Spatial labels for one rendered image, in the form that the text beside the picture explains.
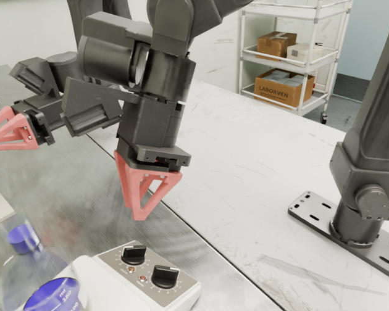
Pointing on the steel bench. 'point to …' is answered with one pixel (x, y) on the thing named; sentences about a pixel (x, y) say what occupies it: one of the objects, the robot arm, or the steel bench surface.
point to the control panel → (169, 295)
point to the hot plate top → (107, 288)
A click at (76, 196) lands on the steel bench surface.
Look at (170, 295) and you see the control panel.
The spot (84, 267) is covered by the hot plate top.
